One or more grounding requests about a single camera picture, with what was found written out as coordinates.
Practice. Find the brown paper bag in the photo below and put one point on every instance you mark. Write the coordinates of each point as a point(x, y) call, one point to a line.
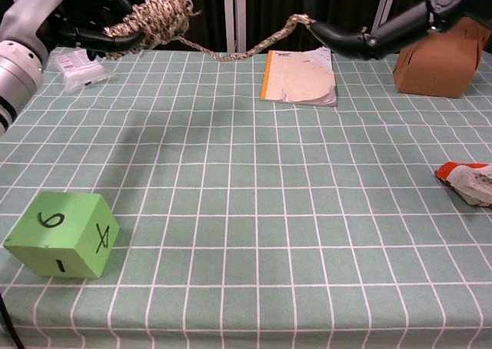
point(434, 68)

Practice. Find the clear plastic packet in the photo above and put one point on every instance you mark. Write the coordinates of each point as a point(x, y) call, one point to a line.
point(80, 72)

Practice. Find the green checked tablecloth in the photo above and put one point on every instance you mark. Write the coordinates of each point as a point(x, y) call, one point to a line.
point(250, 191)

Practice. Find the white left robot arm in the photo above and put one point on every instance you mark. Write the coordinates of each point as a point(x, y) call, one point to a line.
point(15, 76)

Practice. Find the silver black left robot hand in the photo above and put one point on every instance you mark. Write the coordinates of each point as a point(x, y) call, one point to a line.
point(34, 7)

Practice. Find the worn cream notebook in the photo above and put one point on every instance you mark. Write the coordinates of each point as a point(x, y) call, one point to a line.
point(296, 80)

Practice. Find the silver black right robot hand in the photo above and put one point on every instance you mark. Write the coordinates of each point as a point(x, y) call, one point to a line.
point(384, 37)

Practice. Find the green numbered cube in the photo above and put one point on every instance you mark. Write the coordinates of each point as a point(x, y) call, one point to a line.
point(50, 226)

